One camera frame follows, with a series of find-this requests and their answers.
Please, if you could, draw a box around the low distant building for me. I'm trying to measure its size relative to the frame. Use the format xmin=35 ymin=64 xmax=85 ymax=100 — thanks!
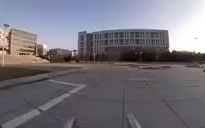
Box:
xmin=48 ymin=47 xmax=73 ymax=60

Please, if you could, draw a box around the brown block building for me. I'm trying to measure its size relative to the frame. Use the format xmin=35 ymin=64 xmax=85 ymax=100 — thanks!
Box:
xmin=9 ymin=28 xmax=39 ymax=57

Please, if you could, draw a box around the robot's own part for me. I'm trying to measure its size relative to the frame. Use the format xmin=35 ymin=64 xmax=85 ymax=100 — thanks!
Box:
xmin=126 ymin=113 xmax=142 ymax=128
xmin=63 ymin=116 xmax=76 ymax=128

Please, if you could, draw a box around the grey kerb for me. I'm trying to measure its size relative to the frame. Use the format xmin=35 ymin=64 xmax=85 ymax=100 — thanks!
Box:
xmin=0 ymin=67 xmax=86 ymax=93

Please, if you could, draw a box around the row of dark trees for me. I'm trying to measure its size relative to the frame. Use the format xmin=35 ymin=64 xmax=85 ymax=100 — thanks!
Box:
xmin=119 ymin=49 xmax=205 ymax=64

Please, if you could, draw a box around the lamp pole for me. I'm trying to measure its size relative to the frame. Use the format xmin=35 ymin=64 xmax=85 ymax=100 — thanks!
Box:
xmin=1 ymin=23 xmax=10 ymax=68

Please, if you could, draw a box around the pale sloped wall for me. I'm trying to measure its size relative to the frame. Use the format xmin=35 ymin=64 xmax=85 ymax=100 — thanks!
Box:
xmin=0 ymin=54 xmax=51 ymax=65

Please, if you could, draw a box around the small pale building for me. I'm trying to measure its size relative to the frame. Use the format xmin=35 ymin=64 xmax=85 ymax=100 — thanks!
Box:
xmin=37 ymin=43 xmax=48 ymax=57

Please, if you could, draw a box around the large curved grey building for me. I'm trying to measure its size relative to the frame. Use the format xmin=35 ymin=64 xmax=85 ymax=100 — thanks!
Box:
xmin=77 ymin=28 xmax=170 ymax=62

